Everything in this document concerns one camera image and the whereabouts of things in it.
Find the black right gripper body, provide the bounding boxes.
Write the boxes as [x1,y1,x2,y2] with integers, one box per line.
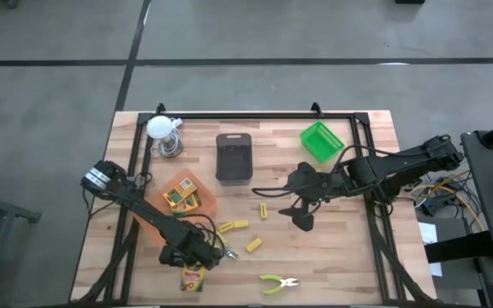
[291,161,337,205]

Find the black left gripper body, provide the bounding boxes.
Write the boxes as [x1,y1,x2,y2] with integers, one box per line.
[158,233,225,270]

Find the yellow green crayon box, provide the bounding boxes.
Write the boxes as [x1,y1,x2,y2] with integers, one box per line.
[162,176,199,210]
[180,264,207,293]

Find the pale green block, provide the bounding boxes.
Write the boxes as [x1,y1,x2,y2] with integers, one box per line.
[215,230,241,262]
[259,273,301,297]

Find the green plastic mesh basket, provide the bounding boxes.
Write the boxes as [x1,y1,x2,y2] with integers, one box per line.
[299,120,346,165]

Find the orange translucent plastic bin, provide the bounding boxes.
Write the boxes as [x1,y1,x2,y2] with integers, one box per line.
[132,167,219,250]

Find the dark grey plastic bin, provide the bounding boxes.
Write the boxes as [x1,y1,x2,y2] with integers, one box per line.
[215,132,254,187]

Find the white paper sheet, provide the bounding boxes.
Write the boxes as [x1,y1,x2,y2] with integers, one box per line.
[417,221,443,278]

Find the black metal table frame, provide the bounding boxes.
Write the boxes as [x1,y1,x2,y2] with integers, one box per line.
[69,102,438,307]

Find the yellow cable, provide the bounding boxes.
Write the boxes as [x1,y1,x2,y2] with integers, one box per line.
[411,178,486,232]

